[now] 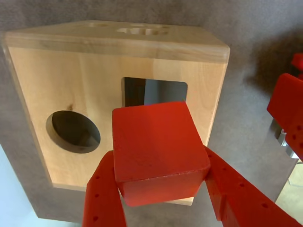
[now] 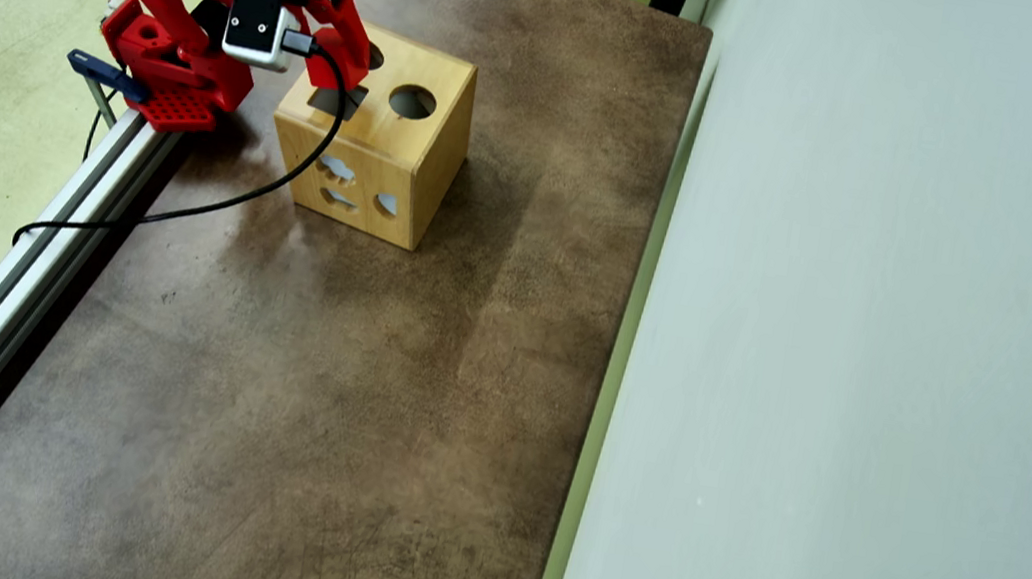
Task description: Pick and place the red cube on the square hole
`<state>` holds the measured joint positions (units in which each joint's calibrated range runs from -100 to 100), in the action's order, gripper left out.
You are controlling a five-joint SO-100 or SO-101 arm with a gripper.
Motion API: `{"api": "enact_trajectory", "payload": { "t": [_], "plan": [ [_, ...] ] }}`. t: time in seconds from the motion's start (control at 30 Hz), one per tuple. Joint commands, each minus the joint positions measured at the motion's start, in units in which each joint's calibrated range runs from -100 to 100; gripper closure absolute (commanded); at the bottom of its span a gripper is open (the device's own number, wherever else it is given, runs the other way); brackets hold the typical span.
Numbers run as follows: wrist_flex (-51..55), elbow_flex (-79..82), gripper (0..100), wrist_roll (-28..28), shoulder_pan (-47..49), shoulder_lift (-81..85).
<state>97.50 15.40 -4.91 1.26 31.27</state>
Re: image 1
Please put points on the wooden shape sorter box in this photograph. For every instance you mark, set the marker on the wooden shape sorter box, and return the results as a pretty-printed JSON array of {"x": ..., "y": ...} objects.
[{"x": 71, "y": 82}]

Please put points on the aluminium profile rail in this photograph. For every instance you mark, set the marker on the aluminium profile rail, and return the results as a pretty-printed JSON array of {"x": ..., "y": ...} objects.
[{"x": 280, "y": 137}]

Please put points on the red robot arm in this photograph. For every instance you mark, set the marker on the red robot arm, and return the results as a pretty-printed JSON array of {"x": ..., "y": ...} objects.
[{"x": 286, "y": 99}]

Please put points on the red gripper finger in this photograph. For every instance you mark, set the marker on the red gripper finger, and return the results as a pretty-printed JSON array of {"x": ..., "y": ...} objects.
[
  {"x": 101, "y": 201},
  {"x": 241, "y": 201}
]

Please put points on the red wooden cube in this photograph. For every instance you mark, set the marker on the red wooden cube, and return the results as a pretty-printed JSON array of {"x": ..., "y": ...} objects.
[{"x": 156, "y": 146}]

